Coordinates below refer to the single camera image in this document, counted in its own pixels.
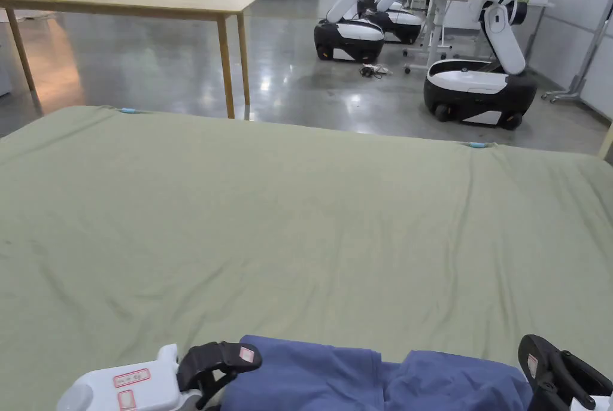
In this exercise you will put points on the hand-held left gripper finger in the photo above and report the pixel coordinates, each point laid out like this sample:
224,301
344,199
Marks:
215,358
218,384

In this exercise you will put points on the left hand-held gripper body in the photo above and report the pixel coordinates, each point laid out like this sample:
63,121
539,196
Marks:
129,389

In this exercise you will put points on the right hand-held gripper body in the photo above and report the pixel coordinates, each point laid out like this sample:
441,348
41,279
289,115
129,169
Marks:
596,405

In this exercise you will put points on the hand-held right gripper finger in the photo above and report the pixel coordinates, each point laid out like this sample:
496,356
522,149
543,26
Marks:
539,368
582,375

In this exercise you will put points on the dark blue shirt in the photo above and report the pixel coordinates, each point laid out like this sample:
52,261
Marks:
311,377

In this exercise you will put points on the bed with pale green sheet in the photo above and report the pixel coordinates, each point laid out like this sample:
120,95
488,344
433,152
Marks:
297,238

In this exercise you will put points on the small blue sheet clip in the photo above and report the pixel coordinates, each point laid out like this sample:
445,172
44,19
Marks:
128,110
477,145

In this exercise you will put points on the white and black wheeled robot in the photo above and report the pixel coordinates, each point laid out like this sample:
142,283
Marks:
352,35
400,18
479,88

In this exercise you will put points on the white desk on castors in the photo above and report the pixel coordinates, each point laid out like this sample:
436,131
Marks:
433,23

